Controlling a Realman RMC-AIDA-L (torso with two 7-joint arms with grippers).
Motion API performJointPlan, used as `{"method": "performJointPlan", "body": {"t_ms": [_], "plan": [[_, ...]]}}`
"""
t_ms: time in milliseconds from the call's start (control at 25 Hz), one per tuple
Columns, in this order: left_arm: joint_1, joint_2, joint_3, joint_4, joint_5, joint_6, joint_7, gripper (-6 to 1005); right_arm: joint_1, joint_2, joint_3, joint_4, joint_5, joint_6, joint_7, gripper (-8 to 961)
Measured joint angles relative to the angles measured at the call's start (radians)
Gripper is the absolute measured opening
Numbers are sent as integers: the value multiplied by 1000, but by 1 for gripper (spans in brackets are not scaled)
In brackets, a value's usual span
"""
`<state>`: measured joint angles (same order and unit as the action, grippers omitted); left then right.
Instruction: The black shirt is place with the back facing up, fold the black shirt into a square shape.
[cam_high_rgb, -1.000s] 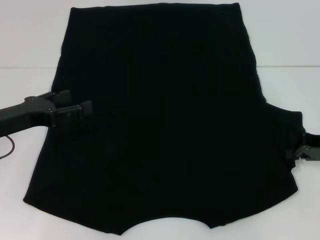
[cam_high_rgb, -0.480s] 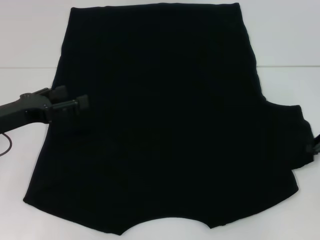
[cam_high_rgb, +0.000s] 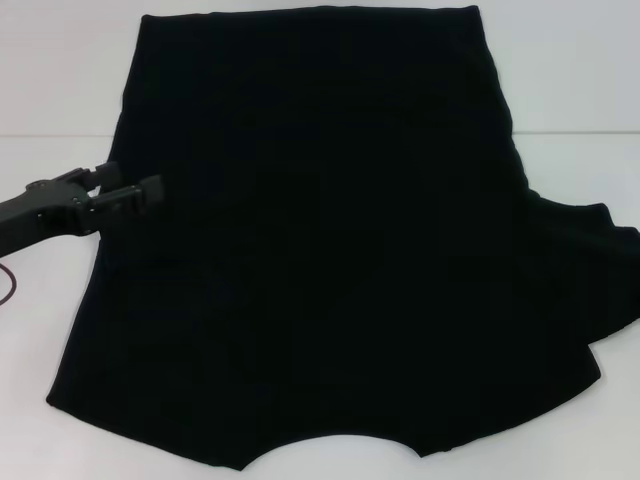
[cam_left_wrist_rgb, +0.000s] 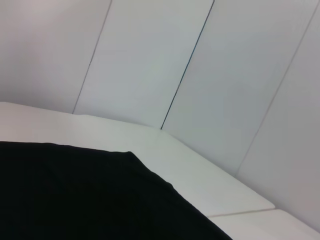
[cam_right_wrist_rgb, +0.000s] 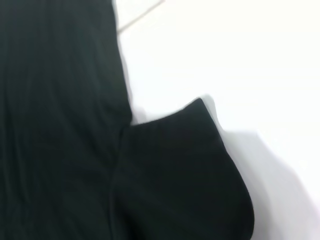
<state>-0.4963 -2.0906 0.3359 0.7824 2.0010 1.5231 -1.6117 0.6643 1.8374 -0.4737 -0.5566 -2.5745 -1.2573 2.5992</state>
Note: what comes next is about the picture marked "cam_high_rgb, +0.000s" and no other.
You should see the dark red cable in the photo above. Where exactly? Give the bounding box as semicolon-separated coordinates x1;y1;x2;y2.
0;266;20;315

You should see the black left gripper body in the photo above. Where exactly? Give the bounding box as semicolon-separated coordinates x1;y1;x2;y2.
0;169;109;262

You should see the black shirt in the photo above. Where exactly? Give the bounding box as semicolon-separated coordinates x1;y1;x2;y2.
45;4;640;474

